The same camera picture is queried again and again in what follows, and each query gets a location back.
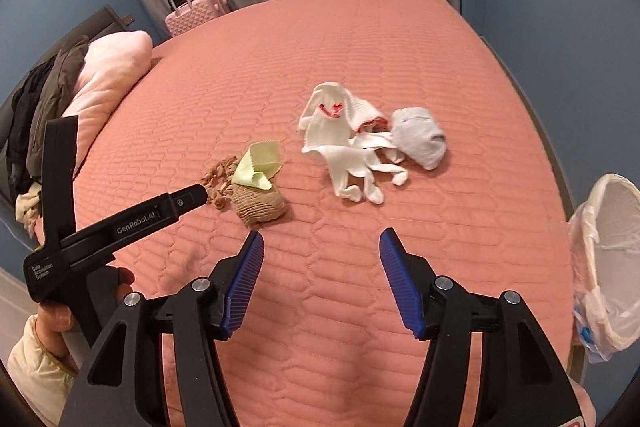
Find white bin liner bag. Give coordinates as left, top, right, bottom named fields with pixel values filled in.
left=568, top=173, right=640, bottom=364

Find beige ribbed sock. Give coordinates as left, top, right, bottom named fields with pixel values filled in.
left=231, top=184, right=288, bottom=228

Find person left hand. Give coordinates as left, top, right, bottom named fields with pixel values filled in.
left=34, top=265, right=137, bottom=363

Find pink pillow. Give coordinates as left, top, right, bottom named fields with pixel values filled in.
left=63, top=30, right=153, bottom=176

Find brown scrunchie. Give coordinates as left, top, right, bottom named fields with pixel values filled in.
left=200, top=155, right=240, bottom=211

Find white glove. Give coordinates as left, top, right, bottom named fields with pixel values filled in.
left=298, top=81, right=408, bottom=205

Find white red trimmed sock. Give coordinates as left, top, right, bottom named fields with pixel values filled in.
left=345, top=93, right=388, bottom=133

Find dark clothes pile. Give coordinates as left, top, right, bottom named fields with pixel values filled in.
left=4, top=35, right=89, bottom=202

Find pink suitcase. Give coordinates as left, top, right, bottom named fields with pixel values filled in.
left=165, top=0, right=231, bottom=37

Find pink quilted bed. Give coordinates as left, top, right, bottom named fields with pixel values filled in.
left=74, top=0, right=573, bottom=426

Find light green cloth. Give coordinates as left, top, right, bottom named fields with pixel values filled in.
left=231, top=141, right=282, bottom=191

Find grey sock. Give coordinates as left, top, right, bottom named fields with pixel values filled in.
left=390, top=107, right=447, bottom=170

